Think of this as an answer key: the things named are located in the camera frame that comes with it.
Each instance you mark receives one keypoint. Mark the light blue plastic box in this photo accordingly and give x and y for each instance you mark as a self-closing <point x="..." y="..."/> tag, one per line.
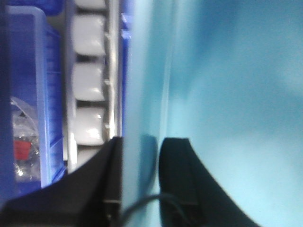
<point x="227" y="75"/>

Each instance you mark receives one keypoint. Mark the clear plastic bag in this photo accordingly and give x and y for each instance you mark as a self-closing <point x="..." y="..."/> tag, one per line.
<point x="25" y="141"/>

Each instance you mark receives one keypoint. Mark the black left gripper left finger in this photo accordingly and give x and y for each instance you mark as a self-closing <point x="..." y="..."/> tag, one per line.
<point x="88" y="197"/>

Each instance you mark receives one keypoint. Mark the blue bin upper left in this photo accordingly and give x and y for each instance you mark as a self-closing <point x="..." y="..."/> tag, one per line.
<point x="30" y="70"/>

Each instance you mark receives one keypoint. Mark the white roller track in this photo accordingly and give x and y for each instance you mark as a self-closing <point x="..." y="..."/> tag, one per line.
<point x="92" y="77"/>

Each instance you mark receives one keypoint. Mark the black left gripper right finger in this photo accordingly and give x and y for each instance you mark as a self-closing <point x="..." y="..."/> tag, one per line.
<point x="204" y="202"/>

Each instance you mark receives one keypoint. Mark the blue bin lower shelf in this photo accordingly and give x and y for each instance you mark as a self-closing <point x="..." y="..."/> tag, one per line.
<point x="127" y="24"/>

